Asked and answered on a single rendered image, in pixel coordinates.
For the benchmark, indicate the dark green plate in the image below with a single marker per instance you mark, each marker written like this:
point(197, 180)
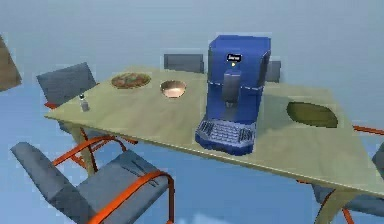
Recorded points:
point(311, 114)

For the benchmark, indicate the brown patterned plate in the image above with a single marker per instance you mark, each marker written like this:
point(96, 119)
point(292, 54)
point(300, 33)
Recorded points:
point(130, 80)

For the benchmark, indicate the blue coffee machine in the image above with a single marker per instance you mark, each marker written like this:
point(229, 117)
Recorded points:
point(235, 93)

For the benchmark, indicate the pale green dining table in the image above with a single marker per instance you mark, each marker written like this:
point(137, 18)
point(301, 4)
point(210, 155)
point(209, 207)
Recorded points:
point(140, 116)

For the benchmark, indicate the grey pepper shaker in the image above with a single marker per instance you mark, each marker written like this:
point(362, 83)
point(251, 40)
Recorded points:
point(84, 104)

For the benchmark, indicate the copper bowl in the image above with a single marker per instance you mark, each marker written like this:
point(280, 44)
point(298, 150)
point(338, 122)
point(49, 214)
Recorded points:
point(173, 89)

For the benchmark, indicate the brown wooden furniture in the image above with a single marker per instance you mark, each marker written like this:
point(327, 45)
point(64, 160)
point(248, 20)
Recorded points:
point(7, 70)

